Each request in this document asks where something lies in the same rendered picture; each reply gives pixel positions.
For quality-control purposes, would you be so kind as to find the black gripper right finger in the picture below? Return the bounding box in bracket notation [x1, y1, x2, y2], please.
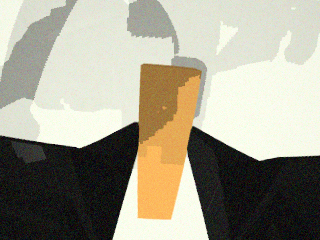
[187, 127, 320, 240]

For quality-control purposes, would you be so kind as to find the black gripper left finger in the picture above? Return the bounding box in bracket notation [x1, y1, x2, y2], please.
[0, 123, 140, 240]

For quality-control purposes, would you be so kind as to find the orange bar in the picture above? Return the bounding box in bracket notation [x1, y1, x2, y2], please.
[137, 63, 201, 220]

